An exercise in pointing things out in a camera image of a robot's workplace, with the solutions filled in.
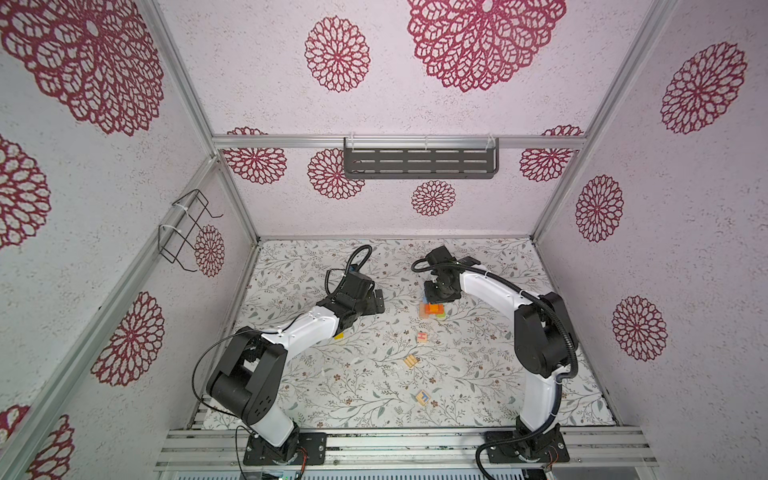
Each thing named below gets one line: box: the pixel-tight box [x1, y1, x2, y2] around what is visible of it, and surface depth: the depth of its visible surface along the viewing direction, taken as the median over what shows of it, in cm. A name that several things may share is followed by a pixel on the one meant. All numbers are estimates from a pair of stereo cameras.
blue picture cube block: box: [415, 390, 431, 406], surface depth 83 cm
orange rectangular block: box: [425, 304, 445, 315], surface depth 99 cm
